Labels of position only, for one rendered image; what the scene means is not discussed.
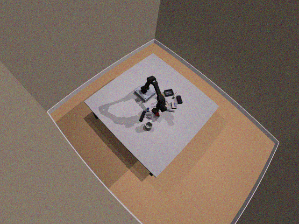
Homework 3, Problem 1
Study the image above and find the white mug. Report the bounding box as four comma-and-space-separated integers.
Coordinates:
145, 120, 152, 131

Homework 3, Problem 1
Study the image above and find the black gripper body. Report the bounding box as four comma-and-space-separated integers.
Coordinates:
151, 104, 160, 114

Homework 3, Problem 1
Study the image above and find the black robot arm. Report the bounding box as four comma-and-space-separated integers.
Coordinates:
141, 76, 167, 112

